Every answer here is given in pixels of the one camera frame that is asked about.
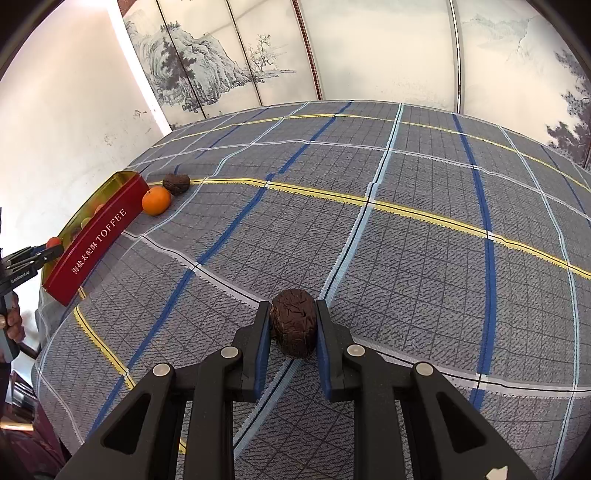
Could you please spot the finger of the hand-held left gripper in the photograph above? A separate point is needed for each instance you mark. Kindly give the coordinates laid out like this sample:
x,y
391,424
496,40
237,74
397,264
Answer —
x,y
27,252
39,260

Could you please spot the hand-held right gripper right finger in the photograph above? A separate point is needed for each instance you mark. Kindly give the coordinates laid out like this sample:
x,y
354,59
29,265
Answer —
x,y
324,355

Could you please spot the dark wooden furniture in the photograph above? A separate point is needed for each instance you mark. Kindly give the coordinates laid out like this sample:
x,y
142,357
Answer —
x,y
21,415

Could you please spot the painted folding screen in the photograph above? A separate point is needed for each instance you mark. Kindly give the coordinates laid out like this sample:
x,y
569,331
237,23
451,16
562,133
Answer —
x,y
369,46

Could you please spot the dark brown wrinkled walnut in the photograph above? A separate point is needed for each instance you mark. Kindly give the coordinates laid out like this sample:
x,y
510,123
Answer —
x,y
176,183
294,323

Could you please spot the red tomato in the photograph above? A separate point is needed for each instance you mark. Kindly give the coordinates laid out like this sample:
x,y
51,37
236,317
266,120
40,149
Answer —
x,y
53,241

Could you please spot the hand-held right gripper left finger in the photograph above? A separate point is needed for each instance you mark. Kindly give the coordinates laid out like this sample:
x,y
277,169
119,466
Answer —
x,y
262,350

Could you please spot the red tin box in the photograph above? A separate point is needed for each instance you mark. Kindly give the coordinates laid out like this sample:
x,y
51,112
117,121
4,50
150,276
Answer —
x,y
101,240

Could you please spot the person's left hand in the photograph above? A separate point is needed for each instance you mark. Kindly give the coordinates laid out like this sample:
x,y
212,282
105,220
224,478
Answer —
x,y
13,321

